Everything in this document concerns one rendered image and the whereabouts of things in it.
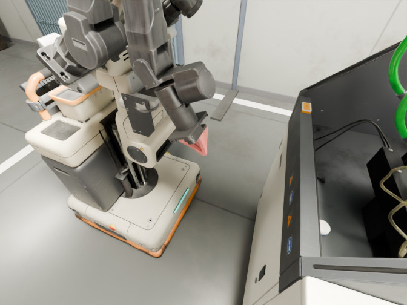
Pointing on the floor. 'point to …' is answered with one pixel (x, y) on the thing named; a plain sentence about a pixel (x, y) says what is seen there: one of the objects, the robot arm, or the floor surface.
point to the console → (289, 296)
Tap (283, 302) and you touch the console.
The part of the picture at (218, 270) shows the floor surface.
